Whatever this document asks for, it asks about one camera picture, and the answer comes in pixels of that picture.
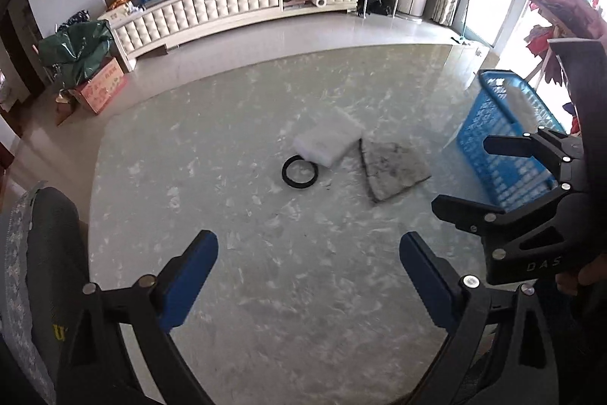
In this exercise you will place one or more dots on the red clothing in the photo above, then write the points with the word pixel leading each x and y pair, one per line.
pixel 540 42

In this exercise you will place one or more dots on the black bag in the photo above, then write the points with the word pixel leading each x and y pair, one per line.
pixel 379 4

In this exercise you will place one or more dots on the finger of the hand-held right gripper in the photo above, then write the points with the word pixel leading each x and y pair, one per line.
pixel 521 144
pixel 474 215

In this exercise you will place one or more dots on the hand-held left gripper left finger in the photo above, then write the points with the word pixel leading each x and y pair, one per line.
pixel 189 277

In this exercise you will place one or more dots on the chair with grey cover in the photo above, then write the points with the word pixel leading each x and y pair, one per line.
pixel 47 243

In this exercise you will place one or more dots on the green plastic bag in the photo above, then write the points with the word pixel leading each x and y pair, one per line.
pixel 76 51

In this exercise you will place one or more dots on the grey dirty cloth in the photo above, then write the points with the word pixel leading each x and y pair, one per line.
pixel 391 170

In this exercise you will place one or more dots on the person's right hand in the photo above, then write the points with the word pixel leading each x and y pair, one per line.
pixel 593 279

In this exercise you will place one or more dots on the printed cardboard box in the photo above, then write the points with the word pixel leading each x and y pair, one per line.
pixel 102 87

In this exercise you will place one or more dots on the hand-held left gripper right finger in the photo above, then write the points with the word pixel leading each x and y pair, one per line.
pixel 427 277

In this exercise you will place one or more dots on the white foam pack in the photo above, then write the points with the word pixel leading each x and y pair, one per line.
pixel 327 141

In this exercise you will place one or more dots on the pink clothing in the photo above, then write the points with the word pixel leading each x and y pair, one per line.
pixel 559 6

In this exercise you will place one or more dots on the blue plastic basket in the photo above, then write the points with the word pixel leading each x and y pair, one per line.
pixel 502 134

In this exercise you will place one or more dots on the cream tufted TV cabinet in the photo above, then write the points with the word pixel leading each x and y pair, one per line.
pixel 213 6

